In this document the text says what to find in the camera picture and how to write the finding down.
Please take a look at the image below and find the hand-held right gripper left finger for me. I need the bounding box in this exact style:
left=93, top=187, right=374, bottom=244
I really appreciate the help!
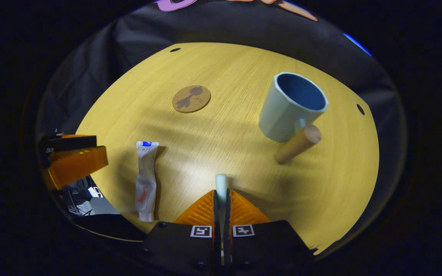
left=141, top=189, right=220, bottom=274

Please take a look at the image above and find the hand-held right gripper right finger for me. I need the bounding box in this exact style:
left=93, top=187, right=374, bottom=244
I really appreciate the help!
left=224, top=189, right=315, bottom=273

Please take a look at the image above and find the white toothpaste tube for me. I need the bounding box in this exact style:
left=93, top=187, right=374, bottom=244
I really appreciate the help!
left=135, top=141, right=160, bottom=223

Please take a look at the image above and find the pale green toothbrush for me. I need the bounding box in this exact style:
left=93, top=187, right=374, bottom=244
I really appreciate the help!
left=215, top=174, right=228, bottom=230

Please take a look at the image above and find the round brown coaster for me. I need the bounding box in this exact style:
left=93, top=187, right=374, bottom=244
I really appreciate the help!
left=172, top=85, right=211, bottom=113

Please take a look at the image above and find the pale cup with wooden handle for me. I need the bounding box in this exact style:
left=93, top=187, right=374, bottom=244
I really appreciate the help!
left=259, top=72, right=329, bottom=164

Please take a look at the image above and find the black backdrop cloth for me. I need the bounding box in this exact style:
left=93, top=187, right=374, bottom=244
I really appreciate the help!
left=35, top=0, right=407, bottom=246

